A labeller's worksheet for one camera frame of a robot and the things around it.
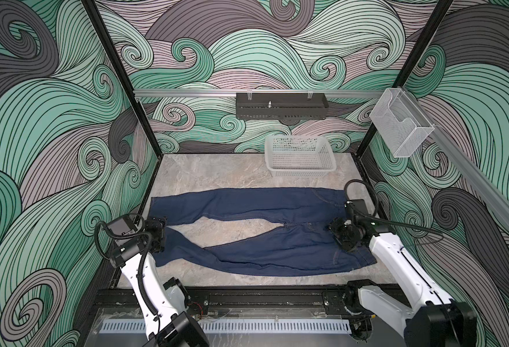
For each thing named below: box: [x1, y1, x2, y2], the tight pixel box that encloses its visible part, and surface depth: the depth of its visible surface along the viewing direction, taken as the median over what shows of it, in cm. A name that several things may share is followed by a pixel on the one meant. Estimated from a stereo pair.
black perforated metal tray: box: [235, 92, 329, 121], surface depth 97 cm
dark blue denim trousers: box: [150, 187, 378, 277], surface depth 90 cm
